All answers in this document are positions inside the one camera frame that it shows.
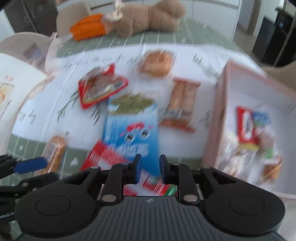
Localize long bread loaf pack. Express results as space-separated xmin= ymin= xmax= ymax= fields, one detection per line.
xmin=38 ymin=132 xmax=69 ymax=175

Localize red striped snack packet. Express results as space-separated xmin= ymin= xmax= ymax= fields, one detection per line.
xmin=80 ymin=141 xmax=177 ymax=196

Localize blue seaweed snack bag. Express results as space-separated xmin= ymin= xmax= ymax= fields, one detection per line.
xmin=103 ymin=91 xmax=160 ymax=176

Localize biscuit pack red ends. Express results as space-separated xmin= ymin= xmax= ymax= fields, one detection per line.
xmin=159 ymin=77 xmax=201 ymax=133

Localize small red spicy snack packet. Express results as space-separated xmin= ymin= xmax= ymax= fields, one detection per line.
xmin=236 ymin=106 xmax=259 ymax=151

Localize red meat snack bag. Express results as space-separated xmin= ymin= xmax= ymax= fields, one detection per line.
xmin=78 ymin=63 xmax=129 ymax=109

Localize round bread bun pack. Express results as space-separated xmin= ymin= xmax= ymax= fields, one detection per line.
xmin=137 ymin=49 xmax=177 ymax=78

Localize small cake clear blue pack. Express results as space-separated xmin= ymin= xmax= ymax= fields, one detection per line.
xmin=251 ymin=110 xmax=278 ymax=160

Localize small orange candy packet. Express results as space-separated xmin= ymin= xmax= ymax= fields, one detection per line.
xmin=261 ymin=156 xmax=284 ymax=184

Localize white printed table runner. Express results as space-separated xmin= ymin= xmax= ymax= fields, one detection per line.
xmin=7 ymin=44 xmax=262 ymax=159

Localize cream tote bag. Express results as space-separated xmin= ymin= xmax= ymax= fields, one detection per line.
xmin=0 ymin=32 xmax=56 ymax=153

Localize pink cardboard box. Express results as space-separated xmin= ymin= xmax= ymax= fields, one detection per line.
xmin=202 ymin=61 xmax=295 ymax=200

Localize orange tissue pouch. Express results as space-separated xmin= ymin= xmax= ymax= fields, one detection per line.
xmin=70 ymin=14 xmax=107 ymax=41

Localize brown plush rabbit toy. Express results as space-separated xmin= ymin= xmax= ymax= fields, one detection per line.
xmin=102 ymin=1 xmax=186 ymax=38

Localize beige chair left side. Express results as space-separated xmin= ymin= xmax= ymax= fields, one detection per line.
xmin=56 ymin=2 xmax=91 ymax=38

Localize black water dispenser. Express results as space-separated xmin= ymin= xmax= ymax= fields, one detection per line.
xmin=252 ymin=8 xmax=295 ymax=67

